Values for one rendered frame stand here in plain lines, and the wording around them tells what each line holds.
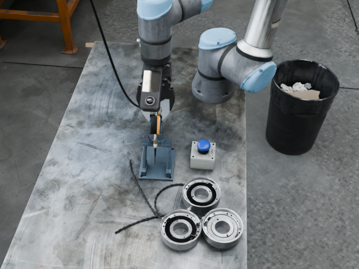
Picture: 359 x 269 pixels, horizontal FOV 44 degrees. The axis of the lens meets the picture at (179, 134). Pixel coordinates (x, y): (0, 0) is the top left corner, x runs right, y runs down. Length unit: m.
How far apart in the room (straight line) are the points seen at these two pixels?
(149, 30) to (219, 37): 0.49
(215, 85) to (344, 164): 1.24
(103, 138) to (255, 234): 1.02
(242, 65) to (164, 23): 0.44
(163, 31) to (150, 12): 0.06
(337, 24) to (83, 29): 1.92
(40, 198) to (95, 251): 0.24
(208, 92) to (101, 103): 0.36
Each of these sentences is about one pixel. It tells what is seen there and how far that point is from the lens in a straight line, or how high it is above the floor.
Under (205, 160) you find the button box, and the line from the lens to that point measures 1.30.
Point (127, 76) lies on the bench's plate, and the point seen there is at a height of 0.80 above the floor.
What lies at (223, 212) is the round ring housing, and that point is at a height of 0.83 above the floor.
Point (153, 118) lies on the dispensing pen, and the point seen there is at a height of 1.02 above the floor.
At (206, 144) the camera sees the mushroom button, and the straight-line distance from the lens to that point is 1.29.
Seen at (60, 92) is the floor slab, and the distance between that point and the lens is 2.90.
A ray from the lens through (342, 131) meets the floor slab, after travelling 2.77.
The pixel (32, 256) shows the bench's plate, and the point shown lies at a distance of 1.21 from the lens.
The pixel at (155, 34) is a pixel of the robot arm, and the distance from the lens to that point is 1.00.
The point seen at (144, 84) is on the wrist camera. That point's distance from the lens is 1.06.
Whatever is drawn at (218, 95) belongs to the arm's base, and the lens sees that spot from 1.53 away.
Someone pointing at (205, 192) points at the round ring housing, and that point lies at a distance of 1.26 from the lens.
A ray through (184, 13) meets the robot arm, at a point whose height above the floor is 1.30.
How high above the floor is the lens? 1.81
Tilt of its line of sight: 45 degrees down
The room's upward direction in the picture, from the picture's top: 2 degrees clockwise
